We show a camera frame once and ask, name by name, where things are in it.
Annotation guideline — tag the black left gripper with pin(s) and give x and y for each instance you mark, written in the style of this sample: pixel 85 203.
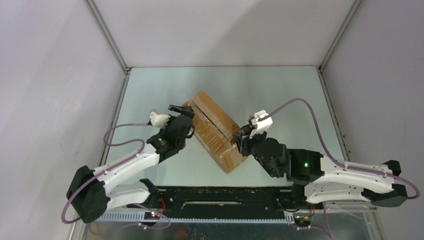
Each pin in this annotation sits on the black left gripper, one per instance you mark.
pixel 187 111

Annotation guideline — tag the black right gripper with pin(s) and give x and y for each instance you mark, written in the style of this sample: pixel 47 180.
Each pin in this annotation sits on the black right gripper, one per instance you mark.
pixel 245 141

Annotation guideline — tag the brown cardboard express box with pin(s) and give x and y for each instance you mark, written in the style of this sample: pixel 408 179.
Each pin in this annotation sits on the brown cardboard express box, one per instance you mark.
pixel 214 129

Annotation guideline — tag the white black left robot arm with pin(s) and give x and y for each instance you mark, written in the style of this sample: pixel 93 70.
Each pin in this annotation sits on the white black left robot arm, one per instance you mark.
pixel 92 192

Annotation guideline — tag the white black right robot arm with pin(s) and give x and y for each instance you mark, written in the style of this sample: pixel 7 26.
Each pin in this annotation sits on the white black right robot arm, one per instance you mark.
pixel 317 179

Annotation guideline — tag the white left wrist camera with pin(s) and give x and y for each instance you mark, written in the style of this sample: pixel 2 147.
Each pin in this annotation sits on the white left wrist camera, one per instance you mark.
pixel 158 120

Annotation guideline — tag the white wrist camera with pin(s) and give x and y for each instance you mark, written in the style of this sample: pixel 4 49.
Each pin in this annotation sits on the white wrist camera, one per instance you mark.
pixel 260 122
pixel 158 120

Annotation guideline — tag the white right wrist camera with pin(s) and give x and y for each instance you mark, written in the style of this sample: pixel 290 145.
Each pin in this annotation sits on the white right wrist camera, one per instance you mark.
pixel 260 122

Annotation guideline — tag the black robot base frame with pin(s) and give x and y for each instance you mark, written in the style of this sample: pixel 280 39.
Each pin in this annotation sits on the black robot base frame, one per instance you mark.
pixel 217 204

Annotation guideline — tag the aluminium left corner post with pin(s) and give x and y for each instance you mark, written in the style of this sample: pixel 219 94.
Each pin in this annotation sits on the aluminium left corner post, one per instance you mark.
pixel 107 35

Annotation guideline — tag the aluminium corner post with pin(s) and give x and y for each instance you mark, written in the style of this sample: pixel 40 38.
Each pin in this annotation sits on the aluminium corner post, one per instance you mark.
pixel 339 34
pixel 107 35

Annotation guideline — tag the aluminium right corner post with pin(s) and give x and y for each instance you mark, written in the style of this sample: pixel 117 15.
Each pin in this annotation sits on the aluminium right corner post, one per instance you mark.
pixel 339 34

